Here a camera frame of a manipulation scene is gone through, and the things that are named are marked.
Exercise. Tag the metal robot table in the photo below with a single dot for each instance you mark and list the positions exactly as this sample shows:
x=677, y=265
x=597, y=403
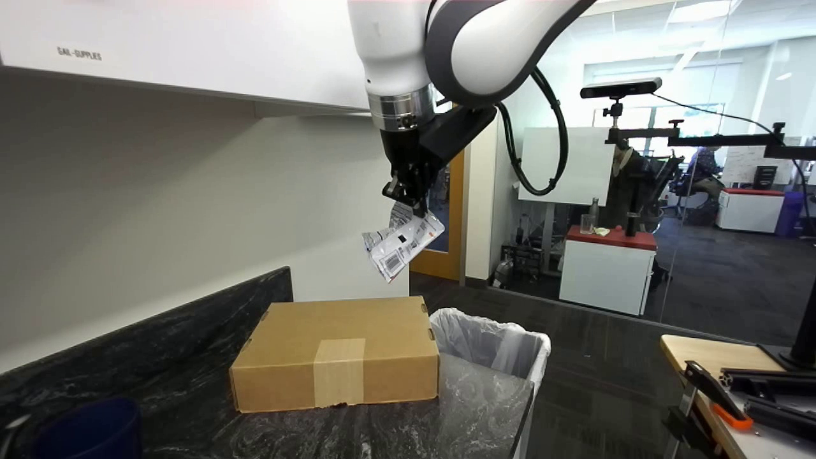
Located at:
x=787, y=448

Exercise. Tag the blue bowl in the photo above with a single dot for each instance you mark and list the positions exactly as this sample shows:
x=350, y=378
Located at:
x=86, y=430

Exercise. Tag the white waste bin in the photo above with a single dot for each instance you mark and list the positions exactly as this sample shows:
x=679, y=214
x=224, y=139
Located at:
x=535, y=410

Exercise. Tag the white board panel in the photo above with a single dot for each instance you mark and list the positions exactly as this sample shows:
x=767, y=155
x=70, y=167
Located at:
x=589, y=167

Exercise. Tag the black stand pole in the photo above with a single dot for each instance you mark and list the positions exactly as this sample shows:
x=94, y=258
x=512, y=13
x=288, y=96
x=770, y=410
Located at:
x=804, y=332

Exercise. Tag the black flat bar tool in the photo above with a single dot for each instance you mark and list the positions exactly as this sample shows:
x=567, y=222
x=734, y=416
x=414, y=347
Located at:
x=773, y=390

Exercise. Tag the wooden board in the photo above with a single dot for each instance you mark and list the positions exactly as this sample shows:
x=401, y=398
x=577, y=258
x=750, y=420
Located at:
x=715, y=352

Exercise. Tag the silver snack packet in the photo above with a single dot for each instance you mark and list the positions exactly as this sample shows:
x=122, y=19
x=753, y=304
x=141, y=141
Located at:
x=401, y=244

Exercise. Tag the brown cardboard box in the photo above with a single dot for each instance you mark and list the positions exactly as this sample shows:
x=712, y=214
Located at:
x=340, y=357

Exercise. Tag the person in background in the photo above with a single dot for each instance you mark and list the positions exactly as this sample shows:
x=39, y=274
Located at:
x=702, y=181

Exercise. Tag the black stereo camera bar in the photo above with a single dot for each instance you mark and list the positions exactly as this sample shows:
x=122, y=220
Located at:
x=627, y=88

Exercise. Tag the wooden door frame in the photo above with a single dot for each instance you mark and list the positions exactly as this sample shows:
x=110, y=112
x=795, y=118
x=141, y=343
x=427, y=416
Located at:
x=455, y=237

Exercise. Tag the white pedestal with red top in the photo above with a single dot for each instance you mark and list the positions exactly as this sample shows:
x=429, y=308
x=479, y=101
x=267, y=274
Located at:
x=605, y=277

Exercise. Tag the clear plastic bin liner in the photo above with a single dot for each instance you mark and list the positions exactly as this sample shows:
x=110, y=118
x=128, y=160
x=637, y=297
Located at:
x=485, y=341

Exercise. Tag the white desk with red top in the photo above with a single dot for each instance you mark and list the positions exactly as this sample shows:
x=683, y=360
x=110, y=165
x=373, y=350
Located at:
x=753, y=211

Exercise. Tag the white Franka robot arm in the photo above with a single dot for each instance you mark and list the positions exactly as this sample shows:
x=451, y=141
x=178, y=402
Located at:
x=461, y=41

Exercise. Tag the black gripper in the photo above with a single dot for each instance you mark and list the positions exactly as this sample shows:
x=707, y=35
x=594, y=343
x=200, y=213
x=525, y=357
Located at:
x=409, y=161

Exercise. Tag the purple object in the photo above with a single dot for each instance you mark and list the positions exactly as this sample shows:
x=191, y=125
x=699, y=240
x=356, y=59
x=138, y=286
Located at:
x=791, y=213

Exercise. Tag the white wall cabinet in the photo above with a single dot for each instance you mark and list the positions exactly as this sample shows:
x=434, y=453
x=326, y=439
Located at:
x=188, y=41

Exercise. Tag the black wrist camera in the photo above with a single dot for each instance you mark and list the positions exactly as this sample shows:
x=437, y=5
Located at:
x=461, y=132

